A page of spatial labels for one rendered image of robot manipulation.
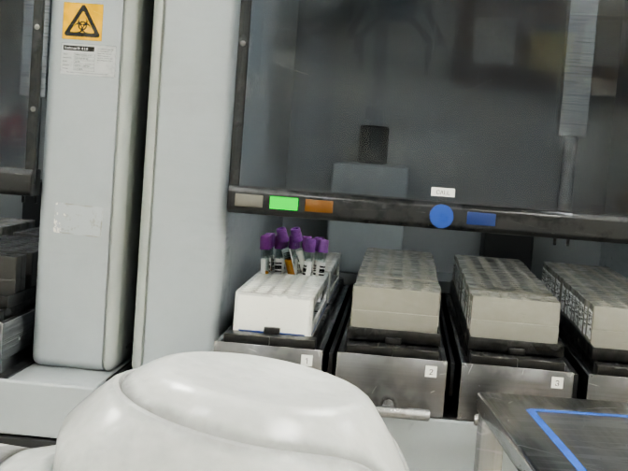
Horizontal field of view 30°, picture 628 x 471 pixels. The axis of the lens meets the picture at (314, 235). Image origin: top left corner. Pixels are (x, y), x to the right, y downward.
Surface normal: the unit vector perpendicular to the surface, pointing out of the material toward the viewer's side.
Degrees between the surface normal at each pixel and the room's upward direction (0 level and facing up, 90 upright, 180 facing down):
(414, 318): 90
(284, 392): 5
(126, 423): 49
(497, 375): 90
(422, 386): 90
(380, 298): 90
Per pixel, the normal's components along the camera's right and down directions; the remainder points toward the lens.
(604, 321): -0.10, 0.07
